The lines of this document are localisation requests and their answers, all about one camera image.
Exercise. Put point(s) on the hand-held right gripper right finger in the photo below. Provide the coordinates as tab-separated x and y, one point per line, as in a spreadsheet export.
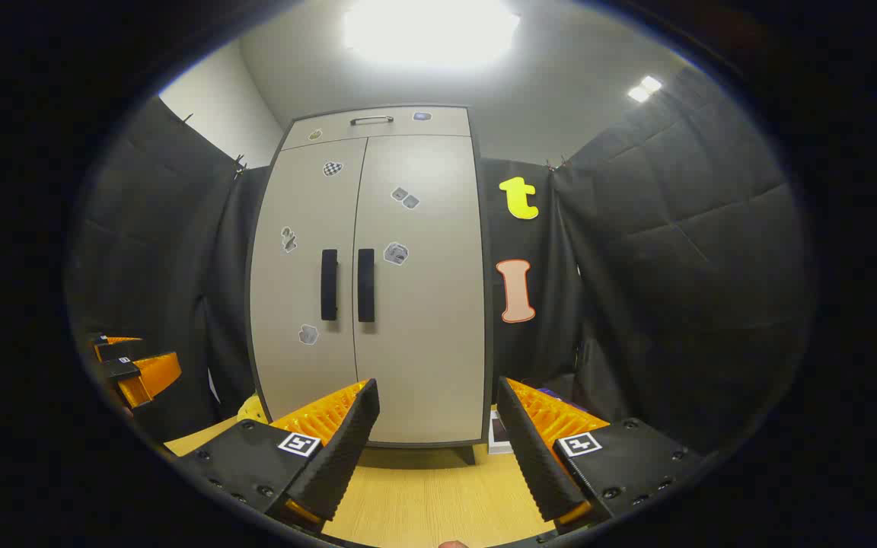
534	457

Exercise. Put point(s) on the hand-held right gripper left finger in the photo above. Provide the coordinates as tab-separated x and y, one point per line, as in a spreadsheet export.
339	457

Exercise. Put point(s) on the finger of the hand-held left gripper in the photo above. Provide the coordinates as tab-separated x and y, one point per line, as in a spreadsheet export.
145	377
115	348

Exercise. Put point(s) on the grey double-door shoe cabinet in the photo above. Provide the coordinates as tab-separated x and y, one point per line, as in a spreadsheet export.
487	304

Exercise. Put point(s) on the grey cabinet door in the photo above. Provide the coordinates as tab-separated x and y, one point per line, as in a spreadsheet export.
431	320
294	289

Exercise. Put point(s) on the grey cabinet drawer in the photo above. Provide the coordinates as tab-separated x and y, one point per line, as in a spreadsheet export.
408	131

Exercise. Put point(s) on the white book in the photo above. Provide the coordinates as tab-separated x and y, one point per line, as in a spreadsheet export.
499	438

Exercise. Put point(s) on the yellow plush toy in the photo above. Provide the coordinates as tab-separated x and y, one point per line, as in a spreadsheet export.
252	411

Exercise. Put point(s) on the black backdrop cloth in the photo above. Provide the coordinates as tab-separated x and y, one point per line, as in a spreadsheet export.
674	266

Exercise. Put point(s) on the small ceiling light panel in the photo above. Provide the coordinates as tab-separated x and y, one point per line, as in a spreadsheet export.
644	88

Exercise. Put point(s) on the large ceiling light panel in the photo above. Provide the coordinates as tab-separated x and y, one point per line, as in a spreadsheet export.
431	30

